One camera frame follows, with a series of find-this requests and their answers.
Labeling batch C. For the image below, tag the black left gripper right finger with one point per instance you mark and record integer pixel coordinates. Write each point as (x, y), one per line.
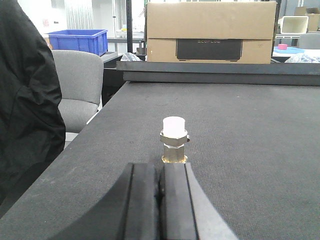
(186, 212)

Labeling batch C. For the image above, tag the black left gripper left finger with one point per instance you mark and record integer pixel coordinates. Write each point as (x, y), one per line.
(128, 211)

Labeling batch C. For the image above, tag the brass valve with white cap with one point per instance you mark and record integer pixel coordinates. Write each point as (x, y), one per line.
(174, 136)

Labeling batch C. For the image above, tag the large cardboard box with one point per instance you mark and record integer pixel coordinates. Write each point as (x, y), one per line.
(210, 32)

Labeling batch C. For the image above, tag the small cardboard box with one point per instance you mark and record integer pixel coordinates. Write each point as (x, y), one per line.
(313, 14)

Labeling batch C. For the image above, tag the black jacket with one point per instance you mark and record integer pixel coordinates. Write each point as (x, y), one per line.
(32, 130)

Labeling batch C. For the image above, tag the grey office chair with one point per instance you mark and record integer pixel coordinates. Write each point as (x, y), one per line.
(80, 76)

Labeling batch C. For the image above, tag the blue plastic crate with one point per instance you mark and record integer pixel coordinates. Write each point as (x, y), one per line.
(93, 41)

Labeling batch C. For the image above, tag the clear plastic bag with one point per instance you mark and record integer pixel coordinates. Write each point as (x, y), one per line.
(303, 58)

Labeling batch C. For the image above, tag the pink tape roll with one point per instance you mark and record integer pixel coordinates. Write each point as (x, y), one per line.
(282, 47)

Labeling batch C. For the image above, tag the light blue tray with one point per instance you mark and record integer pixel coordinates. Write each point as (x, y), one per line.
(288, 50)

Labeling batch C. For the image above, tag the grey background chair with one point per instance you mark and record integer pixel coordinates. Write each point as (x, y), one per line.
(309, 41)

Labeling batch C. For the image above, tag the white plastic bin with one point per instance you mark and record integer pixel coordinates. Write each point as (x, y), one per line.
(293, 24)

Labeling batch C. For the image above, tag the black conveyor end rail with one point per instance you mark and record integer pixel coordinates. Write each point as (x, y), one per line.
(283, 74)

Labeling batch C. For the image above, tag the black metal post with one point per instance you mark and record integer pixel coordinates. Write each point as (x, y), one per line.
(129, 37)

